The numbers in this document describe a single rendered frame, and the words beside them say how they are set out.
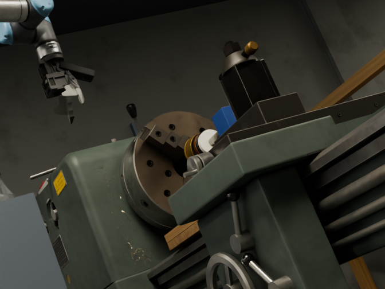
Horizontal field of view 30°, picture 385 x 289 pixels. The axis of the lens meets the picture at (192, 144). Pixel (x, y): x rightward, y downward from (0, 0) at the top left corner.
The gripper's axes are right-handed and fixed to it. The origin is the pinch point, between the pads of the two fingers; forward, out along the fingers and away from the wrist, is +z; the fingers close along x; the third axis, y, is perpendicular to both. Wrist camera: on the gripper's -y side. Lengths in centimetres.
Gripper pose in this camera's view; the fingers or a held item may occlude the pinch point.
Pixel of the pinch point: (79, 114)
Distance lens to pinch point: 224.6
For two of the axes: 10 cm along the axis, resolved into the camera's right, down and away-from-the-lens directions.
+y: -8.5, 2.3, -4.8
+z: 3.7, 9.0, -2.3
